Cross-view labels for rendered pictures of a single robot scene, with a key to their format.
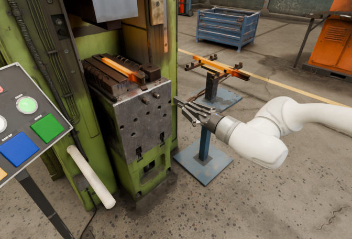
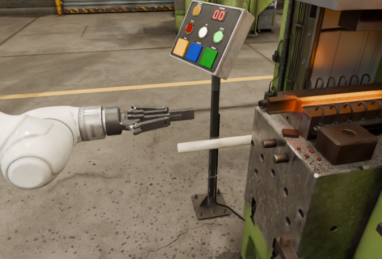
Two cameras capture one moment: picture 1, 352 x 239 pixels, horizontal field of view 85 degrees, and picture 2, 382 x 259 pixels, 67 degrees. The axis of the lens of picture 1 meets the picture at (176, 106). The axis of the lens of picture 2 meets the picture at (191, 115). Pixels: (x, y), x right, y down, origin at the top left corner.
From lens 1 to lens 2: 122 cm
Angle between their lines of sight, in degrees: 96
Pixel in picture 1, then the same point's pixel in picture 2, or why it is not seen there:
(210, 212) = not seen: outside the picture
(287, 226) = not seen: outside the picture
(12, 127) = (203, 40)
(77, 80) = (302, 73)
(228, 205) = not seen: outside the picture
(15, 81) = (229, 19)
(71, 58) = (308, 43)
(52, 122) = (211, 57)
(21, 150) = (192, 53)
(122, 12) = not seen: outside the picture
